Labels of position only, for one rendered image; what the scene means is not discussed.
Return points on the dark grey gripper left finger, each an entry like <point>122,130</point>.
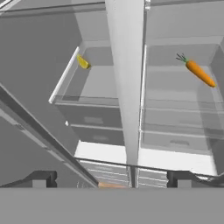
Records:
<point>43,178</point>

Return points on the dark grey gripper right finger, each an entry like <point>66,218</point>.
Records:
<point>178,178</point>

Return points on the grey freezer door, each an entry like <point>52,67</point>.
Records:
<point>26,151</point>

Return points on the grey fridge drawer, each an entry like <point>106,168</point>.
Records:
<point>178,141</point>

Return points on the grey freezer drawer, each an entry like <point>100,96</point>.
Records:
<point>100,136</point>
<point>93,116</point>

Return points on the glass fridge shelf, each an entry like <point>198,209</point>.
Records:
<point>178,90</point>

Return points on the glass freezer shelf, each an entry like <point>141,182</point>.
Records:
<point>93,84</point>

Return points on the grey side-by-side fridge freezer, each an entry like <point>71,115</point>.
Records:
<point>125,58</point>

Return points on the orange carrot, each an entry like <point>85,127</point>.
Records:
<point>199,73</point>

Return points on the yellow lemon wedge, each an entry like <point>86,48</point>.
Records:
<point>83,62</point>

